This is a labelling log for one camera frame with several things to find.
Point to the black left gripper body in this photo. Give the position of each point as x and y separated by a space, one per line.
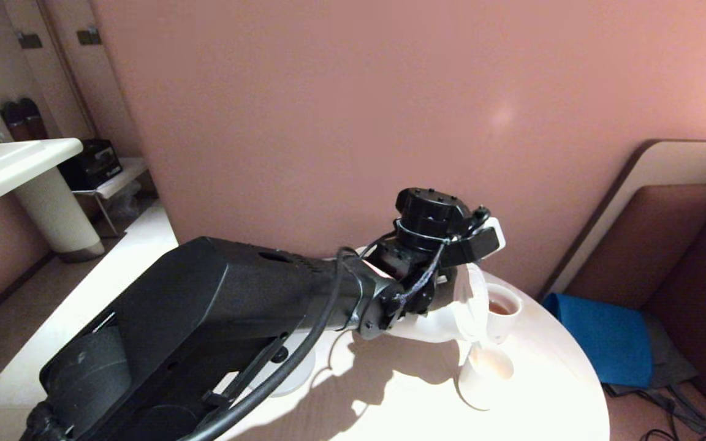
432 214

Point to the white electric kettle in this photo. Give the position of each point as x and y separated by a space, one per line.
439 324

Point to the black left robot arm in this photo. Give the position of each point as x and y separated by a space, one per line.
206 294

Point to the large white ribbed cup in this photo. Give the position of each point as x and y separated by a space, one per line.
507 327

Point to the small white ribbed cup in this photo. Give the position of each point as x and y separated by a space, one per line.
482 386

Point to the white round kettle base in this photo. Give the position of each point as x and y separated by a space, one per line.
301 376

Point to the blue cloth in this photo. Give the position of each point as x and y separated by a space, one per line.
604 343

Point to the brown booth bench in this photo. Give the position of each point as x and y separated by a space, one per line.
653 239

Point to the grey floor mat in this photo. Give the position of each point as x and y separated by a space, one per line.
668 362

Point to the white metal-legged shelf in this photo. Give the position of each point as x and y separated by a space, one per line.
121 175

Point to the black box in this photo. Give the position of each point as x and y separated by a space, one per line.
91 163

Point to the white ribbed cylinder bin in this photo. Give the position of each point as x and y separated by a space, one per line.
53 208

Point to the dark brown bottle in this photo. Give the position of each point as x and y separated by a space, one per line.
13 124
34 120

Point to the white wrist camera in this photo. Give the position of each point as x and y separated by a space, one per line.
495 233

